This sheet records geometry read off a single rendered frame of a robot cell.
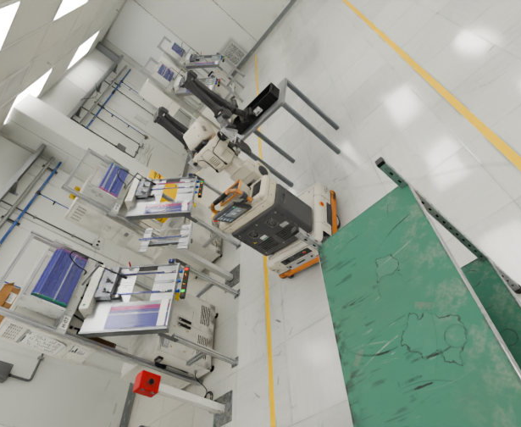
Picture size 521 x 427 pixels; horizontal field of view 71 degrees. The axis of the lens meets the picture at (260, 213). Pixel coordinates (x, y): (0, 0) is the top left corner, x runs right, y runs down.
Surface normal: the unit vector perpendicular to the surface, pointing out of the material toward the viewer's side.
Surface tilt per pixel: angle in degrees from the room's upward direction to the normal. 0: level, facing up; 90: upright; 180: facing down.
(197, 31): 90
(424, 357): 0
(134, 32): 90
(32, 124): 90
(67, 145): 90
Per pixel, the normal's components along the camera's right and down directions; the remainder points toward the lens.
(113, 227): 0.02, 0.64
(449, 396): -0.75, -0.50
